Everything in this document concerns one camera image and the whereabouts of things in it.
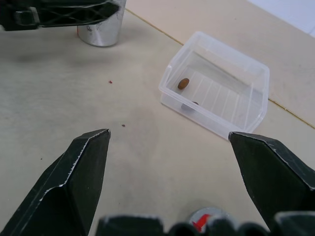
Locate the clear plastic container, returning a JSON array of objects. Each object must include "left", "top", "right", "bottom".
[{"left": 158, "top": 31, "right": 270, "bottom": 141}]

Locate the brown oval pill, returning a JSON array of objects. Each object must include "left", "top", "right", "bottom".
[
  {"left": 181, "top": 101, "right": 200, "bottom": 112},
  {"left": 177, "top": 78, "right": 190, "bottom": 90}
]

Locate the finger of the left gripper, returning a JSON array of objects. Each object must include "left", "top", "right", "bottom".
[{"left": 15, "top": 0, "right": 122, "bottom": 31}]

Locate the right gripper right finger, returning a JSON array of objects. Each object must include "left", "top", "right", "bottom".
[{"left": 228, "top": 131, "right": 315, "bottom": 233}]

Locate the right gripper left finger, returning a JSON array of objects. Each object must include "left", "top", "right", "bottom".
[{"left": 0, "top": 128, "right": 111, "bottom": 236}]

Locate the silver can with red label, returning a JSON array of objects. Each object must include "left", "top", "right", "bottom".
[{"left": 76, "top": 0, "right": 127, "bottom": 48}]

